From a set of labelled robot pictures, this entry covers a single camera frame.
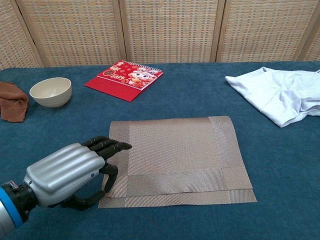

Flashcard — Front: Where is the white crumpled shirt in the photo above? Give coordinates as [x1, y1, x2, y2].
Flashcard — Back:
[224, 66, 320, 129]

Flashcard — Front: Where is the brown crumpled cloth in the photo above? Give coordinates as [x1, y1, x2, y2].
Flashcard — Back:
[0, 81, 29, 123]

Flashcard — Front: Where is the teal table cover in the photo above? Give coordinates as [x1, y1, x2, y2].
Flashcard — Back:
[0, 61, 320, 240]

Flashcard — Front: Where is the red desk calendar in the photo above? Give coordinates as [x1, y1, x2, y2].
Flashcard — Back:
[84, 59, 165, 103]

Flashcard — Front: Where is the woven folding screen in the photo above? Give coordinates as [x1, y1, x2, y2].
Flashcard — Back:
[0, 0, 320, 71]

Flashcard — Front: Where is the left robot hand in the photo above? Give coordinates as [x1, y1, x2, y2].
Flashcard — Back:
[23, 135, 133, 211]

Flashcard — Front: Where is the cream round bowl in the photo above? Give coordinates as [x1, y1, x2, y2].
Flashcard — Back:
[29, 77, 73, 109]

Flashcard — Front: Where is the silver woven placemat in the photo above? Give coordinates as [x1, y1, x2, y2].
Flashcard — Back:
[97, 115, 258, 209]

